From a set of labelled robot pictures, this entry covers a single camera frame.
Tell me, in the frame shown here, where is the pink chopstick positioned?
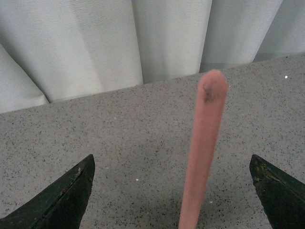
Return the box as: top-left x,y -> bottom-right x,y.
178,70 -> 228,229

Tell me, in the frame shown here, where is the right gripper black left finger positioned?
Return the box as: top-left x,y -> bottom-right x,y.
0,155 -> 95,229

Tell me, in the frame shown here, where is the white pleated curtain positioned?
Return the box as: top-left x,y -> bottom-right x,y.
0,0 -> 305,113

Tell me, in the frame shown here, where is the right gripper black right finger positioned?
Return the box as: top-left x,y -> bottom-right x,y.
249,155 -> 305,229

